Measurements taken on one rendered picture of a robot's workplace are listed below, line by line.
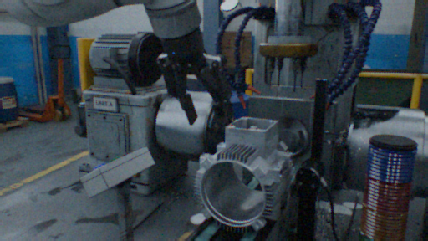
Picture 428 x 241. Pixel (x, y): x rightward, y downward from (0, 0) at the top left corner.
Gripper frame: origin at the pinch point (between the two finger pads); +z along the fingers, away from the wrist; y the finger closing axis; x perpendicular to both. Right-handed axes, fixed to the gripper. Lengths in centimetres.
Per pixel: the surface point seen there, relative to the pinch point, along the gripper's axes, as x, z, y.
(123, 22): -450, 217, 444
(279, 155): -6.4, 17.6, -13.0
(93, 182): 19.2, 6.0, 20.5
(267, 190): 6.1, 14.9, -14.1
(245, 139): -3.8, 10.7, -6.2
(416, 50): -483, 290, -66
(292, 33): -44.4, 6.1, -7.7
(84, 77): -30, 18, 72
